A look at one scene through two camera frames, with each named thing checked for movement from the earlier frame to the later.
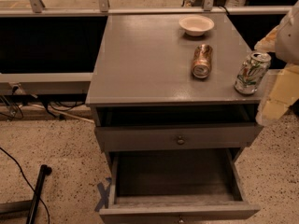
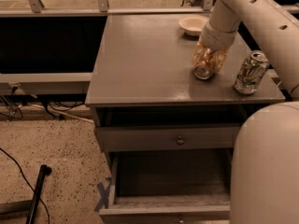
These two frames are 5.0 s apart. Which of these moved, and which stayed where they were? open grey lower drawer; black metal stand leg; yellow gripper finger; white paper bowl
Moved: yellow gripper finger
Stayed: black metal stand leg; open grey lower drawer; white paper bowl
